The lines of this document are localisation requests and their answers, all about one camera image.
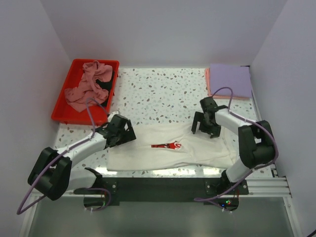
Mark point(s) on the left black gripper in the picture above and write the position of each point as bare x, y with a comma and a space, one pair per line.
128, 136

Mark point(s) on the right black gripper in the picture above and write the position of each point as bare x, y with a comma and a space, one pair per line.
213, 132

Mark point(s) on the white t-shirt red print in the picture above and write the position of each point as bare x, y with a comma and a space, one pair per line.
164, 146

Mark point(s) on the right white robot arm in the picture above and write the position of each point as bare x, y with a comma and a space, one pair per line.
256, 143

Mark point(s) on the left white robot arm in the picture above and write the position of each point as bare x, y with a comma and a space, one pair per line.
52, 173

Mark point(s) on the red plastic bin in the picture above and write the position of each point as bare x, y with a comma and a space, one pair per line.
64, 113

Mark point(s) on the black garment in bin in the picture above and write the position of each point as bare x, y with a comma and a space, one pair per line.
110, 87

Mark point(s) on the folded purple t-shirt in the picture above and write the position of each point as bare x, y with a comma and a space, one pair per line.
235, 77

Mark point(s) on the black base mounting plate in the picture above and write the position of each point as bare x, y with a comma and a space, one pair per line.
158, 189

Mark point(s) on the pink crumpled t-shirt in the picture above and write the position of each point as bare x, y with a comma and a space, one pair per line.
88, 92

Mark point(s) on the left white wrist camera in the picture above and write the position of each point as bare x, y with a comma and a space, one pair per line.
112, 114

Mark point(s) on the aluminium extrusion rail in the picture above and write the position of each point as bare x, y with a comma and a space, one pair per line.
262, 187

